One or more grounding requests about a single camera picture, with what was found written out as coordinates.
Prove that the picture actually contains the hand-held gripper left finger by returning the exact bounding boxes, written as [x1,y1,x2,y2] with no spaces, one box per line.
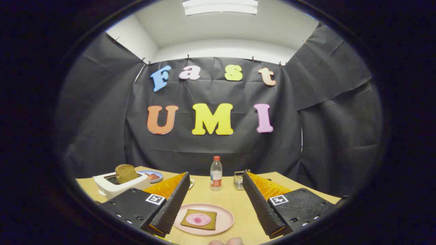
[99,172,190,238]

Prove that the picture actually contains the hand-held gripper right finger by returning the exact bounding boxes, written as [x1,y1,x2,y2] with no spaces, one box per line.
[243,171,341,239]

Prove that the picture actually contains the brown bread slice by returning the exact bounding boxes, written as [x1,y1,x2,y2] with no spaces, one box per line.
[180,209,217,231]
[115,164,139,184]

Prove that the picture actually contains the blue plate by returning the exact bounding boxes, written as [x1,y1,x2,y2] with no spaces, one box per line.
[138,170,163,183]

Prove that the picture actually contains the pink ham slice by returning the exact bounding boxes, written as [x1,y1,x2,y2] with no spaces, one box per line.
[186,213,212,227]

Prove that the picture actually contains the pink round plate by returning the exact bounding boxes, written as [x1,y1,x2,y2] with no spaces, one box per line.
[173,203,235,236]

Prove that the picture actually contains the clear bottle with red cap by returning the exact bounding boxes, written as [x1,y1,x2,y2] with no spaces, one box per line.
[210,156,223,191]

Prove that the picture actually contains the white toaster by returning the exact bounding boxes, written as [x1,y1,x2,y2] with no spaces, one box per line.
[93,172,150,200]

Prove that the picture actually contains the ceiling light panel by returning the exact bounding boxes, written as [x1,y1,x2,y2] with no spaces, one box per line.
[182,0,258,16]

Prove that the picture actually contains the metal wire holder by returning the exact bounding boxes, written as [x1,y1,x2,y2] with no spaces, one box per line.
[234,169,251,190]

